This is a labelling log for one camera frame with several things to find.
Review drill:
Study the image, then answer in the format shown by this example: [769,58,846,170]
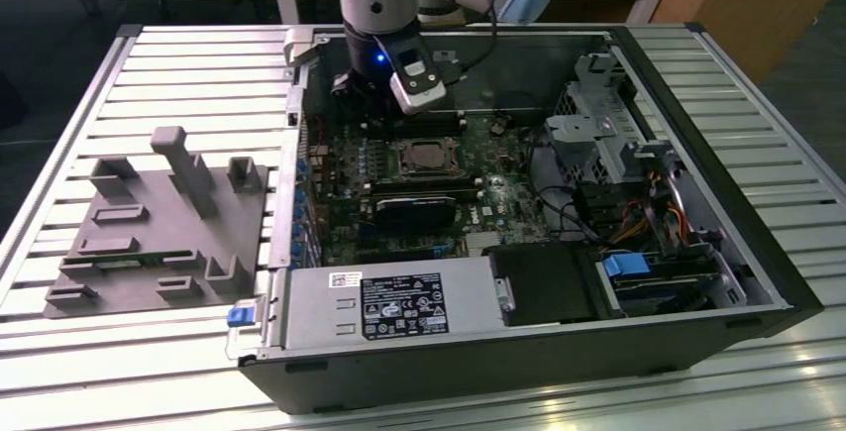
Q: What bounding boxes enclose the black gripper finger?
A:
[330,71,397,129]

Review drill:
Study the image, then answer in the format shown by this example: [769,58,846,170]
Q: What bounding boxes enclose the CPU socket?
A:
[393,137,464,177]

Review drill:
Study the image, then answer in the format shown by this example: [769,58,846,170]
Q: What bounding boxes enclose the black graphics card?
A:
[371,191,461,243]

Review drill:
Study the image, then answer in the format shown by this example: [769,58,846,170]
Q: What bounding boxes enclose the green motherboard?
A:
[305,112,556,267]

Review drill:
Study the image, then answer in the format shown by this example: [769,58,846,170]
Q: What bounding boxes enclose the silver chipset heat sink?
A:
[465,232,500,256]

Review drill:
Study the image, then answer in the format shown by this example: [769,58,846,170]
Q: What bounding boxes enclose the perforated metal drive cage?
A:
[540,52,686,185]

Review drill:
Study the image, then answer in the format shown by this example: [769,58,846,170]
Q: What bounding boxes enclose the grey power supply unit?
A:
[259,265,516,353]

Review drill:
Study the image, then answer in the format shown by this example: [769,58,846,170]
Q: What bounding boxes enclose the grey parts rack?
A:
[41,125,279,322]

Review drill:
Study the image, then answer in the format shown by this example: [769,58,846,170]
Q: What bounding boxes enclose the black drive box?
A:
[485,241,617,329]

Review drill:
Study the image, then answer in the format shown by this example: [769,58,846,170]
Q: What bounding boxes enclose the blue case latch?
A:
[226,301,258,329]

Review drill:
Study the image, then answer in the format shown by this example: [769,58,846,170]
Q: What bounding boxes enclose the hard disk in blue carrier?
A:
[597,250,729,317]

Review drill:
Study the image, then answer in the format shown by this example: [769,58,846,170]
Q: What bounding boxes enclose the black open PC case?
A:
[235,23,826,415]

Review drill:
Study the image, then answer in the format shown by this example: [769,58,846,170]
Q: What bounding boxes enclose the wooden cabinet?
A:
[650,0,846,84]

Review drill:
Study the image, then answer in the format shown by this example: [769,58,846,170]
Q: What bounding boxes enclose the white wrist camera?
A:
[387,37,450,116]

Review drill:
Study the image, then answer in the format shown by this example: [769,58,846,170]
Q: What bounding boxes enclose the grey plastic bracket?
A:
[632,141,677,175]
[573,53,622,81]
[546,115,616,164]

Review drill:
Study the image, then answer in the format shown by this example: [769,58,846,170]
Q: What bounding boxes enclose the yellow power wires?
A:
[612,220,653,247]

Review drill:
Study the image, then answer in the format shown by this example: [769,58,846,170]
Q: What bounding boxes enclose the orange power wires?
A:
[664,205,704,249]

